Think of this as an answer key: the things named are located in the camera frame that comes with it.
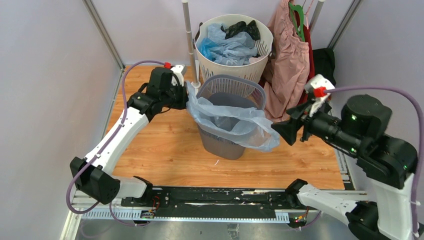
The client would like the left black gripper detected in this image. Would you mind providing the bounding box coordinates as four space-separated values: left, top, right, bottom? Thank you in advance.
160 80 191 110

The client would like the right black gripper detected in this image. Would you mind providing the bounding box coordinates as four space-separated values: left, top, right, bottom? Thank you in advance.
269 96 362 153

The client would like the light blue plastic bag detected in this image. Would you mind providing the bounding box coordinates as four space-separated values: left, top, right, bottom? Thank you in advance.
186 82 280 152

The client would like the grey mesh trash bin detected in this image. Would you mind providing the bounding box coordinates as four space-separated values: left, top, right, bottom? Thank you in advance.
195 74 266 160

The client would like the white slotted laundry basket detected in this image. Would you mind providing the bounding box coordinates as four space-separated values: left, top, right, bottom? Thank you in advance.
194 14 274 83

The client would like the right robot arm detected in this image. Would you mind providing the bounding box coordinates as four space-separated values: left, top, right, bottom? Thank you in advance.
271 94 424 240

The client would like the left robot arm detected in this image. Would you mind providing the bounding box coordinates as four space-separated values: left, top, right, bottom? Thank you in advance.
70 65 188 207

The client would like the white rack base foot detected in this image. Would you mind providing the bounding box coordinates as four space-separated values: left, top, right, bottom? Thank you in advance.
191 59 202 94

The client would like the pink hanging garment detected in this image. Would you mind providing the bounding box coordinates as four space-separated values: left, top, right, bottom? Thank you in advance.
262 0 310 122

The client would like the bright blue plastic bag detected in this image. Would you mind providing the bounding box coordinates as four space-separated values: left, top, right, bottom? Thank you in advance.
198 37 218 62

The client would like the crumpled pale blue bag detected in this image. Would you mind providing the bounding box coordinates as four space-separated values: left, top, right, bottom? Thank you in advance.
206 23 258 67

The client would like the pink plastic bag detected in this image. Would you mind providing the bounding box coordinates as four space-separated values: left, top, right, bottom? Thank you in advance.
249 56 266 64

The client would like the black garment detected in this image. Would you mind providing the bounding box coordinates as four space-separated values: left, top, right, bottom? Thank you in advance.
312 48 337 86

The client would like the silver clothes rack pole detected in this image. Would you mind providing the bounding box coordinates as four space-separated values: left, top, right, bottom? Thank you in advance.
181 0 196 65

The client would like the dark red garment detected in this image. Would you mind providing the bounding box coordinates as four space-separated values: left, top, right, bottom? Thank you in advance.
291 3 316 107

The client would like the black plastic bag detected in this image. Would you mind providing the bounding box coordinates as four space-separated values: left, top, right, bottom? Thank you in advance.
220 20 261 41

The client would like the green clothes hanger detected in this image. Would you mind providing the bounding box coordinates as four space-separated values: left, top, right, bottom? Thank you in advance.
288 1 306 42

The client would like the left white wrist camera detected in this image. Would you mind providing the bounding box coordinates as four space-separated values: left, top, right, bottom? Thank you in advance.
164 62 187 86

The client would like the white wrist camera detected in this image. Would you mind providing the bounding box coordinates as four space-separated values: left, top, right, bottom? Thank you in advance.
304 74 335 117
164 62 187 86

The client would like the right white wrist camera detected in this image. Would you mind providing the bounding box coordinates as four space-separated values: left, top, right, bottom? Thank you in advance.
304 74 335 117

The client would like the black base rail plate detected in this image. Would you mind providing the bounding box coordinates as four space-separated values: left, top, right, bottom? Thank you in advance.
120 186 314 220

